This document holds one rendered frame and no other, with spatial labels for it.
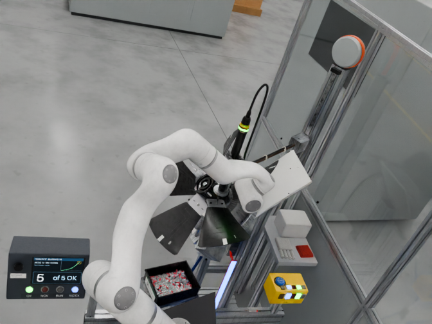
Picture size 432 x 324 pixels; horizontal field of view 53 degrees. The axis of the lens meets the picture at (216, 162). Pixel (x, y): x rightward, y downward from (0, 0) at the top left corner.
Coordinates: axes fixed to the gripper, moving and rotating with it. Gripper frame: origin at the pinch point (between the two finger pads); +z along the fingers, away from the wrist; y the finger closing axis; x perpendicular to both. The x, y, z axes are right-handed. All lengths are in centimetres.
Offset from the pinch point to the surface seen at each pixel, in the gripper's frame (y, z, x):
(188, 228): -10.0, -1.2, -44.3
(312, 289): 70, -11, -79
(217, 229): -3.4, -17.1, -27.7
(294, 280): 32, -36, -39
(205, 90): 96, 360, -150
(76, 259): -62, -40, -22
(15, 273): -81, -41, -28
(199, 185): -7.0, 10.1, -26.3
